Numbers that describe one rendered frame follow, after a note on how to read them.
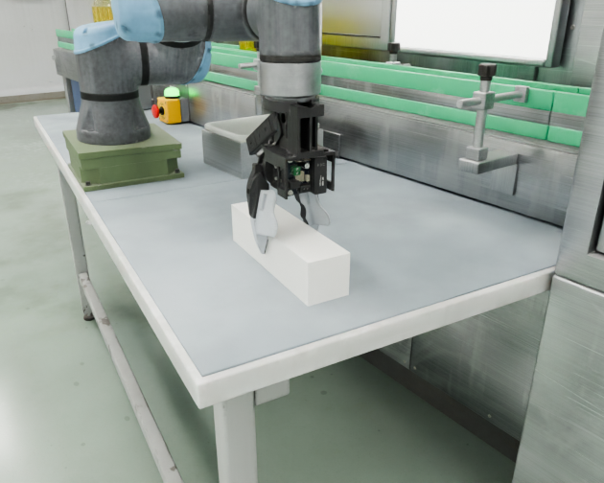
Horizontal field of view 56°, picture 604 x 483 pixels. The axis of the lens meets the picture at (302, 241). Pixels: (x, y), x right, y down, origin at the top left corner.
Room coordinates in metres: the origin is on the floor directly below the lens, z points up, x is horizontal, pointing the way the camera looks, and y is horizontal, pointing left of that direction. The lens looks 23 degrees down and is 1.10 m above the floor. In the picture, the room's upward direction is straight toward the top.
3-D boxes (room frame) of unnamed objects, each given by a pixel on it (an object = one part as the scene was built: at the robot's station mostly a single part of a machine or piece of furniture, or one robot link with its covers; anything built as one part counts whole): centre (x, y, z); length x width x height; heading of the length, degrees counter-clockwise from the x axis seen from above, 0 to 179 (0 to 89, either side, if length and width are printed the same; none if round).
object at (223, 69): (2.15, 0.63, 0.93); 1.75 x 0.01 x 0.08; 37
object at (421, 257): (1.52, -0.17, 0.73); 1.58 x 1.52 x 0.04; 29
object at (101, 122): (1.20, 0.40, 0.88); 0.15 x 0.15 x 0.10
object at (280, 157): (0.71, 0.01, 0.93); 0.09 x 0.08 x 0.12; 29
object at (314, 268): (0.73, 0.02, 0.78); 0.24 x 0.06 x 0.06; 29
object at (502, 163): (0.92, -0.31, 0.90); 0.17 x 0.05 x 0.22; 127
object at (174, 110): (1.73, 0.39, 0.79); 0.07 x 0.07 x 0.07; 37
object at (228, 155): (1.30, 0.07, 0.79); 0.27 x 0.17 x 0.08; 127
